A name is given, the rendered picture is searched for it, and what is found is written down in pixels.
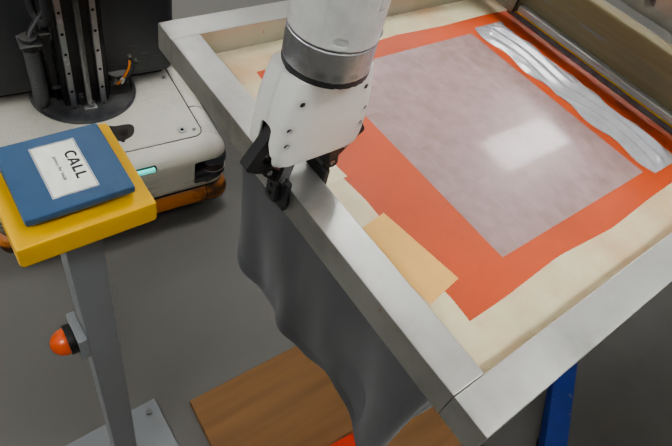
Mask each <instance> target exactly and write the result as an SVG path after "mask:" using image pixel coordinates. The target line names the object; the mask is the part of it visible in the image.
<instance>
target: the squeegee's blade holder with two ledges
mask: <svg viewBox="0 0 672 446"><path fill-rule="evenodd" d="M517 11H518V12H519V13H520V14H522V15H523V16H524V17H526V18H527V19H528V20H530V21H531V22H533V23H534V24H535V25H537V26H538V27H539V28H541V29H542V30H543V31H545V32H546V33H547V34H549V35H550V36H551V37H553V38H554V39H555V40H557V41H558V42H560V43H561V44H562V45H564V46H565V47H566V48H568V49H569V50H570V51H572V52H573V53H574V54H576V55H577V56H578V57H580V58H581V59H583V60H584V61H585V62H587V63H588V64H589V65H591V66H592V67H593V68H595V69H596V70H597V71H599V72H600V73H601V74H603V75H604V76H605V77H607V78H608V79H610V80H611V81H612V82H614V83H615V84H616V85H618V86H619V87H620V88H622V89H623V90H624V91H626V92H627V93H628V94H630V95H631V96H633V97H634V98H635V99H637V100H638V101H639V102H641V103H642V104H643V105H645V106H646V107H647V108H649V109H650V110H651V111H653V112H654V113H655V114H657V115H658V116H660V117H661V118H662V119H664V120H665V121H666V122H668V123H669V124H670V125H672V111H670V110H669V109H668V108H666V107H665V106H663V105H662V104H661V103H659V102H658V101H657V100H655V99H654V98H652V97H651V96H650V95H648V94H647V93H645V92H644V91H643V90H641V89H640V88H639V87H637V86H636V85H634V84H633V83H632V82H630V81H629V80H628V79H626V78H625V77H623V76H622V75H621V74H619V73H618V72H617V71H615V70H614V69H612V68H611V67H610V66H608V65H607V64H606V63H604V62H603V61H601V60H600V59H599V58H597V57H596V56H595V55H593V54H592V53H590V52H589V51H588V50H586V49H585V48H584V47H582V46H581V45H579V44H578V43H577V42H575V41H574V40H573V39H571V38H570V37H568V36H567V35H566V34H564V33H563V32H562V31H560V30H559V29H557V28H556V27H555V26H553V25H552V24H551V23H549V22H548V21H546V20H545V19H544V18H542V17H541V16H540V15H538V14H537V13H535V12H534V11H533V10H531V9H530V8H529V7H527V6H526V5H520V6H519V8H518V10H517Z"/></svg>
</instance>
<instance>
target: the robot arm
mask: <svg viewBox="0 0 672 446"><path fill-rule="evenodd" d="M390 3H391V0H289V6H288V12H287V18H286V24H285V30H284V36H283V42H282V48H281V51H279V52H277V53H274V54H273V55H272V57H271V59H270V61H269V63H268V65H267V68H266V70H265V73H264V76H263V78H262V81H261V85H260V88H259V91H258V95H257V99H256V103H255V107H254V112H253V117H252V122H251V129H250V138H251V140H252V141H253V144H252V145H251V146H250V148H249V149H248V150H247V152H246V153H245V155H244V156H243V157H242V159H241V160H240V164H241V165H242V167H243V168H244V169H245V171H246V172H247V173H253V174H262V175H263V176H264V177H266V178H267V184H266V190H265V192H266V195H267V197H268V199H269V200H270V201H271V202H274V203H275V204H276V205H277V207H278V208H279V209H280V210H281V211H283V210H286V208H287V206H288V201H289V196H290V193H291V188H292V183H291V182H290V181H289V178H290V175H291V173H292V170H293V168H294V166H295V164H298V163H301V162H304V161H306V162H307V163H308V164H309V165H310V166H311V168H312V169H313V170H314V171H315V172H316V174H317V175H318V176H319V177H320V178H321V179H322V181H323V182H324V183H325V184H326V183H327V179H328V176H329V172H330V169H329V168H331V167H333V166H335V165H336V164H337V162H338V155H339V154H340V153H341V152H342V151H343V150H344V149H345V148H347V146H348V145H349V144H350V143H352V142H353V141H354V140H355V139H356V137H357V136H358V135H359V134H361V133H362V132H363V131H364V129H365V128H364V125H363V120H364V117H365V114H366V110H367V106H368V102H369V97H370V92H371V86H372V79H373V66H374V63H373V58H374V55H375V52H376V49H377V45H378V42H379V38H381V37H382V35H383V26H384V22H385V19H386V16H387V13H388V9H389V6H390ZM267 154H268V155H267ZM266 156H267V157H266Z"/></svg>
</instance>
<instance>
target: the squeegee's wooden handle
mask: <svg viewBox="0 0 672 446"><path fill-rule="evenodd" d="M520 5H526V6H527V7H529V8H530V9H531V10H533V11H534V12H535V13H537V14H538V15H540V16H541V17H542V18H544V19H545V20H546V21H548V22H549V23H551V24H552V25H553V26H555V27H556V28H557V29H559V30H560V31H562V32H563V33H564V34H566V35H567V36H568V37H570V38H571V39H573V40H574V41H575V42H577V43H578V44H579V45H581V46H582V47H584V48H585V49H586V50H588V51H589V52H590V53H592V54H593V55H595V56H596V57H597V58H599V59H600V60H601V61H603V62H604V63H606V64H607V65H608V66H610V67H611V68H612V69H614V70H615V71H617V72H618V73H619V74H621V75H622V76H623V77H625V78H626V79H628V80H629V81H630V82H632V83H633V84H634V85H636V86H637V87H639V88H640V89H641V90H643V91H644V92H645V93H647V94H648V95H650V96H651V97H652V98H654V99H655V100H657V101H658V102H659V103H661V104H662V105H663V106H665V107H666V108H668V109H669V110H670V111H672V45H671V44H669V43H668V42H666V41H665V40H663V39H662V38H660V37H659V36H657V35H656V34H654V33H653V32H651V31H650V30H648V29H647V28H645V27H644V26H642V25H641V24H639V23H638V22H636V21H635V20H633V19H632V18H630V17H629V16H627V15H626V14H624V13H623V12H621V11H620V10H618V9H617V8H615V7H614V6H612V5H611V4H609V3H608V2H606V1H605V0H519V2H518V4H517V7H519V6H520Z"/></svg>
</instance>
